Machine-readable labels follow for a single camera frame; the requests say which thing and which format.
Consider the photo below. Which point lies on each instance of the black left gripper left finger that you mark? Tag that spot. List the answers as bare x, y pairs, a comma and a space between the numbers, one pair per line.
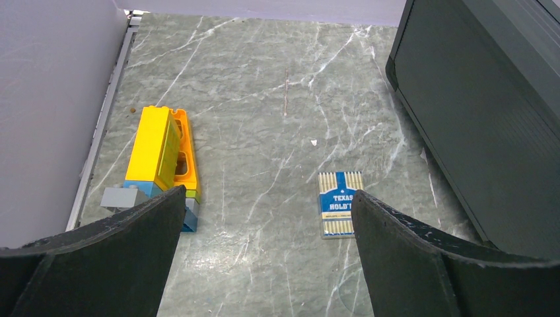
117, 266

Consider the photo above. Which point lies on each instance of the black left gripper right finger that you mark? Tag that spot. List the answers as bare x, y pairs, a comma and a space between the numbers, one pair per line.
414, 269

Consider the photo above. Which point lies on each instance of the blue texas holdem card deck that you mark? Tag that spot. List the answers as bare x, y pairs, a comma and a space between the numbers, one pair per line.
335, 196

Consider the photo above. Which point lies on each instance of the yellow orange duplo brick tower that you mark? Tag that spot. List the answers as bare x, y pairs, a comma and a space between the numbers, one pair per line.
163, 157

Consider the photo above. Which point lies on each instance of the black poker chip case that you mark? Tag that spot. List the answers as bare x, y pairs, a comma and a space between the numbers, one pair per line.
480, 80

